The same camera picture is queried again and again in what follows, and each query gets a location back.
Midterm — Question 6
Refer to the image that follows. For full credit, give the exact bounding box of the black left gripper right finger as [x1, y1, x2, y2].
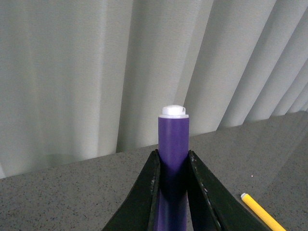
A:
[188, 151, 267, 231]

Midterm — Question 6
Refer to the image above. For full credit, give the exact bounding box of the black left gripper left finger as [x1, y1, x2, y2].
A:
[103, 150, 160, 231]

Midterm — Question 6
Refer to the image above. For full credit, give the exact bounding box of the purple highlighter pen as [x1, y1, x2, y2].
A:
[156, 105, 189, 231]

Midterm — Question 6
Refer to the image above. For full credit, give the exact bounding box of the yellow highlighter pen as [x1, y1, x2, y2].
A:
[241, 193, 286, 231]

